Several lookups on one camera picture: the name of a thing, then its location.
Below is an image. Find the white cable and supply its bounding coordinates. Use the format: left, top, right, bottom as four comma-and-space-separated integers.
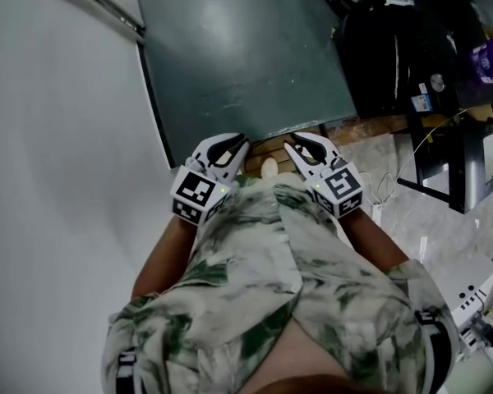
359, 169, 397, 205

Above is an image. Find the person's right forearm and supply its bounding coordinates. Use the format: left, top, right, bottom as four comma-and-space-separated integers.
343, 210, 412, 275

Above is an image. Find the white device box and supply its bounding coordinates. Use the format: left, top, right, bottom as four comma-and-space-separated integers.
449, 259, 493, 362

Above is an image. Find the wooden pallet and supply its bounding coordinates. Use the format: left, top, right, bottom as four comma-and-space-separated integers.
246, 113, 412, 176

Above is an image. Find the metal door rail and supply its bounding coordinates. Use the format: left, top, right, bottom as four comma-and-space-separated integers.
32, 0, 145, 44

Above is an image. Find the black bag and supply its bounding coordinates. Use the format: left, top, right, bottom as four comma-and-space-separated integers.
335, 0, 493, 119

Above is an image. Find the dark green platform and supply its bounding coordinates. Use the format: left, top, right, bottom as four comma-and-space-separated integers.
131, 0, 358, 168

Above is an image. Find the person's white shoe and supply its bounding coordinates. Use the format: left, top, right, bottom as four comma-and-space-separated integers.
260, 157, 280, 180

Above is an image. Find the white green patterned shirt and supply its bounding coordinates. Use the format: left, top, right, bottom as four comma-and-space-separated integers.
101, 173, 461, 394

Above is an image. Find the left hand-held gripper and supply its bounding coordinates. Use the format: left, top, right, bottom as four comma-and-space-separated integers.
170, 132, 251, 226

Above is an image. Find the purple packet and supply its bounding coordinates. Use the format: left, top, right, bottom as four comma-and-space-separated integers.
469, 37, 493, 87

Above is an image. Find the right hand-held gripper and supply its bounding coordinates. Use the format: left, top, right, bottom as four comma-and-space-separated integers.
283, 131, 364, 220

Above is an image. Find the black metal stool frame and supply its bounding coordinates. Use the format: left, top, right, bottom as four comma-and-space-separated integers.
396, 112, 493, 215

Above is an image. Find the blue white label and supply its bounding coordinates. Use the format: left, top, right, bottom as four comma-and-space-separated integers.
409, 94, 433, 113

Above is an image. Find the person's left forearm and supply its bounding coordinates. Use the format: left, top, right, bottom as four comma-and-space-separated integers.
131, 214, 203, 303

